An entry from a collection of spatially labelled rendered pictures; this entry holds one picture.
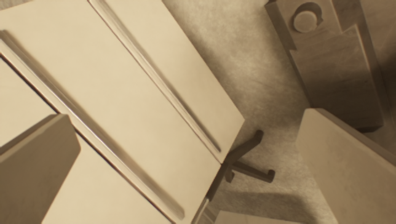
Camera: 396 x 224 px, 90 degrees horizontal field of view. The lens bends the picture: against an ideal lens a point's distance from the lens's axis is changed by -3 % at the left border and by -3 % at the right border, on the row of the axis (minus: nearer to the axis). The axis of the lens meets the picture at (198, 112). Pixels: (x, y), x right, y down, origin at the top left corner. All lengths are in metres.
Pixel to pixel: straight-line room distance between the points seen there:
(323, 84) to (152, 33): 0.40
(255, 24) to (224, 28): 0.11
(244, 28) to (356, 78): 0.36
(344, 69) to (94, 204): 0.53
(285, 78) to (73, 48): 0.62
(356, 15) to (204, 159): 0.41
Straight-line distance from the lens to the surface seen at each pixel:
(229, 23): 0.73
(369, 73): 0.52
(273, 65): 0.75
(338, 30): 0.46
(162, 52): 0.51
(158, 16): 0.56
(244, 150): 0.96
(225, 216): 1.30
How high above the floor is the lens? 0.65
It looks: 39 degrees down
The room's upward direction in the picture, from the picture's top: 142 degrees counter-clockwise
